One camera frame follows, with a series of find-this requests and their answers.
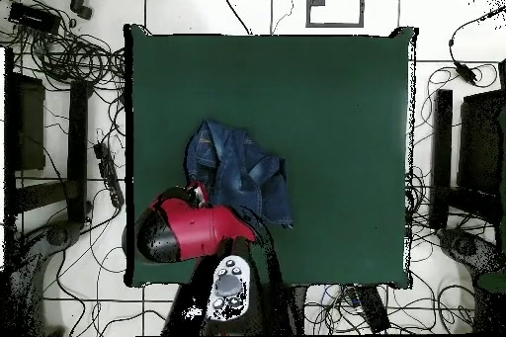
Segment long black power strip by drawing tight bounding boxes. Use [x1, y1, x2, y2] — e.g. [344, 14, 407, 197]
[353, 285, 392, 334]

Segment black power adapter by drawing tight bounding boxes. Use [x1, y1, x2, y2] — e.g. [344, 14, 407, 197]
[453, 60, 480, 86]

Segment grey rectangular floor frame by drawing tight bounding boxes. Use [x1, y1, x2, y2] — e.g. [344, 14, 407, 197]
[304, 0, 366, 29]

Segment black cable with connector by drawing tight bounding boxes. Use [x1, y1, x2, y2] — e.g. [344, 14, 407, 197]
[448, 2, 506, 65]

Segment dark green tablecloth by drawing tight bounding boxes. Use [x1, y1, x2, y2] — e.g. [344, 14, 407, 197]
[122, 24, 420, 290]

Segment black metal frame stand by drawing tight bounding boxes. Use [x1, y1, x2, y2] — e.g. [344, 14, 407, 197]
[3, 46, 94, 235]
[429, 88, 506, 231]

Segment black cable tangle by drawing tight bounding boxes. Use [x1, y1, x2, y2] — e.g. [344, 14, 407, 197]
[0, 0, 127, 93]
[404, 166, 479, 334]

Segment dark flat panel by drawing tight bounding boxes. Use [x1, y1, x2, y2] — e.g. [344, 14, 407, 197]
[15, 73, 46, 172]
[458, 89, 506, 196]

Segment blue denim jeans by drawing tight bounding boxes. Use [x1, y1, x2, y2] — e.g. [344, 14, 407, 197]
[184, 118, 295, 229]

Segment dark green pad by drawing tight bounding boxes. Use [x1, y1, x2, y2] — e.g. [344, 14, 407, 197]
[475, 269, 506, 295]

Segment thin black floor cable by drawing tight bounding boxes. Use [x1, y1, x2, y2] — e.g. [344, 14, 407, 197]
[270, 0, 295, 35]

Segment black rectangular device box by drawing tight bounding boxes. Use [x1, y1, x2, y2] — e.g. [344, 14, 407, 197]
[8, 1, 61, 34]

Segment grey tripod foot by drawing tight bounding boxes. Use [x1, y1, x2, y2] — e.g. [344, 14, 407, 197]
[7, 219, 84, 336]
[436, 227, 506, 295]

